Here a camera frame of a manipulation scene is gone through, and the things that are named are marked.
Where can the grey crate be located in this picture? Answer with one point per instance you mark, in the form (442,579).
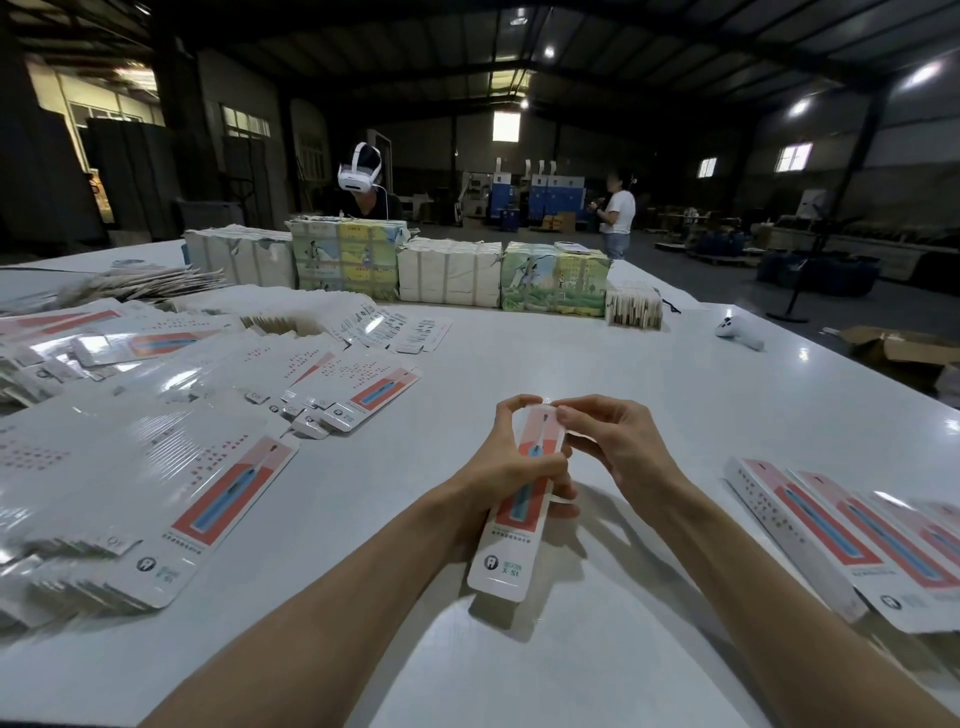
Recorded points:
(210,215)

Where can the red white carton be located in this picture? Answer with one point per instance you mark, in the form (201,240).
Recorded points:
(507,558)

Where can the small wall window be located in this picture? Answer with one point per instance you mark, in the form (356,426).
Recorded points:
(707,168)

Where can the small black tool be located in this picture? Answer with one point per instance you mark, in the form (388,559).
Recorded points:
(668,300)

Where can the green yellow carton bundle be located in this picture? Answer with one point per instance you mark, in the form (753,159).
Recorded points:
(348,258)

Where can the white plastic bags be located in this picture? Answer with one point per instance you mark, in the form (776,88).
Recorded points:
(948,383)

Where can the person's right forearm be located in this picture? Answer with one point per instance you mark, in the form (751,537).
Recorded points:
(803,615)

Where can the person's left forearm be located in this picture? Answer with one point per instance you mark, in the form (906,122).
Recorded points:
(315,630)

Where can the white headset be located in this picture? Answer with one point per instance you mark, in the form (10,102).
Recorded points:
(360,170)

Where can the person's left hand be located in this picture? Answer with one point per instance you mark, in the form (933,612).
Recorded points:
(503,480)

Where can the person's right hand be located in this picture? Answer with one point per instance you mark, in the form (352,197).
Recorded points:
(630,447)

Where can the green printed carton bundle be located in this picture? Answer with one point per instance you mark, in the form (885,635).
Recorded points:
(555,279)

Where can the pile of grey flat sheets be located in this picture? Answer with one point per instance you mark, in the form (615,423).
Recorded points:
(105,282)

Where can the small beige card stack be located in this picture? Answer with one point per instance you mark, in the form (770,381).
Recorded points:
(636,308)

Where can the open cardboard box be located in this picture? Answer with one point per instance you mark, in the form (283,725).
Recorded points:
(903,353)

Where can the pile of carton blanks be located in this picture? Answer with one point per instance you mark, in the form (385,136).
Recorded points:
(150,443)

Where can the small white object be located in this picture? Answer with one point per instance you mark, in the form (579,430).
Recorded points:
(740,330)

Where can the blue machine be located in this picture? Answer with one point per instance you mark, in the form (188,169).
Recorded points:
(552,198)

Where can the blue bins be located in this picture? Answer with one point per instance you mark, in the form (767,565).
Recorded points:
(818,273)

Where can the square bright window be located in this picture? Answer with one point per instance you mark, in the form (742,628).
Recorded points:
(506,126)

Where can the dark grey cabinet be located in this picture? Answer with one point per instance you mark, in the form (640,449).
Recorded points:
(131,180)

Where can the row of white cartons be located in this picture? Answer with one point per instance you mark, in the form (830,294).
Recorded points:
(450,273)
(240,258)

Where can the black floor stand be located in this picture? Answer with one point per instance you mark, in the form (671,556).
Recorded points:
(818,255)

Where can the double wall window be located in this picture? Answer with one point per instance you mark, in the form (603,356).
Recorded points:
(794,158)

